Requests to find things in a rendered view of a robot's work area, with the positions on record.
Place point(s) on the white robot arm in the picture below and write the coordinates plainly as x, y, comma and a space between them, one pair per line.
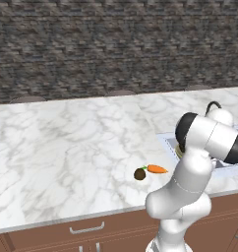
190, 183

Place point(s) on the steel sink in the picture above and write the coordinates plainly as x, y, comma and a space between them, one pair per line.
166, 139

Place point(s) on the brown kiwi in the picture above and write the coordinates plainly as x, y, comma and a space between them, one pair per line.
139, 174

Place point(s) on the orange carrot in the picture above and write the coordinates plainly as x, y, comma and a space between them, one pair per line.
156, 169

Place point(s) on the pale yellow bowl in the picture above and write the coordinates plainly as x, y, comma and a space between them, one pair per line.
178, 151

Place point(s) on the black tap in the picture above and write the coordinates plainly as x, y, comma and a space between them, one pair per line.
212, 104

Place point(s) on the dark brown stool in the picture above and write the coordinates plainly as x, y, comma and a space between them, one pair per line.
27, 99

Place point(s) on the brown drawer front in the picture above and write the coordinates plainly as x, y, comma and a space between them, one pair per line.
124, 226

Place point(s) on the brown cupboard door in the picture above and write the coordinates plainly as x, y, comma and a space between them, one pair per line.
124, 245
52, 247
222, 226

